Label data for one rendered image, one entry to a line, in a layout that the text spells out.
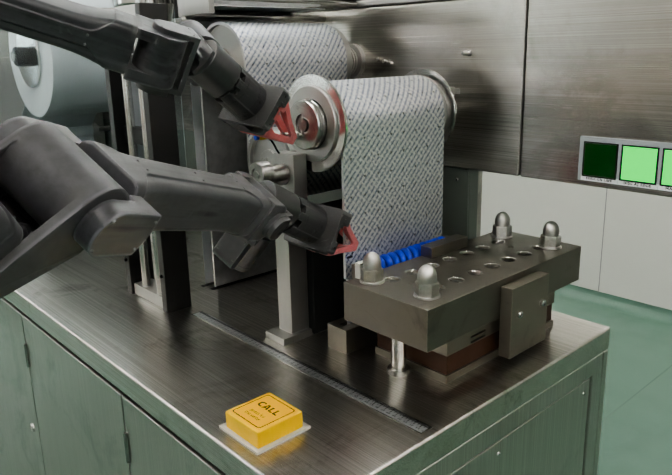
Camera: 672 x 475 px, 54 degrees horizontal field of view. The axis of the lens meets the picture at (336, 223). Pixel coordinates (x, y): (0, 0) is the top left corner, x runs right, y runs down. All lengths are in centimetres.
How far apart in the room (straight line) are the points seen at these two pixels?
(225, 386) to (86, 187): 56
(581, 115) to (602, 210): 266
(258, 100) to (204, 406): 42
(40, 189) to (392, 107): 68
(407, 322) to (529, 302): 22
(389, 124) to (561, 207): 288
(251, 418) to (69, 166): 47
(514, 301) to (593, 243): 284
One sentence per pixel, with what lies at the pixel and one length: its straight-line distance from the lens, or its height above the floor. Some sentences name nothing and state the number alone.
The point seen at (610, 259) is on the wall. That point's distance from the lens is 381.
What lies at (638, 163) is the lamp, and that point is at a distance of 108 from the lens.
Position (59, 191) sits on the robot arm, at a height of 127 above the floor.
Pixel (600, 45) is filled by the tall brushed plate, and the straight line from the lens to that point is 110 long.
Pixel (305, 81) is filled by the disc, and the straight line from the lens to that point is 103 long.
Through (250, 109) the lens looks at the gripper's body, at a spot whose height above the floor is 128.
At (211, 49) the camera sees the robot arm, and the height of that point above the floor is 136.
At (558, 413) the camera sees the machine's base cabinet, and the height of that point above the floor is 80.
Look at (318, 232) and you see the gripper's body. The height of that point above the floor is 111.
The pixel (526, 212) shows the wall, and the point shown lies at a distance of 400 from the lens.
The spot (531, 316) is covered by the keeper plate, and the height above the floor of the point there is 96.
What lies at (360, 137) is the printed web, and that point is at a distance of 101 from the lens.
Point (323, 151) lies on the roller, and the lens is 100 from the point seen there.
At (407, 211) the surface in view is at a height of 110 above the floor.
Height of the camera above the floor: 136
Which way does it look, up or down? 15 degrees down
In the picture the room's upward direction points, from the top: 1 degrees counter-clockwise
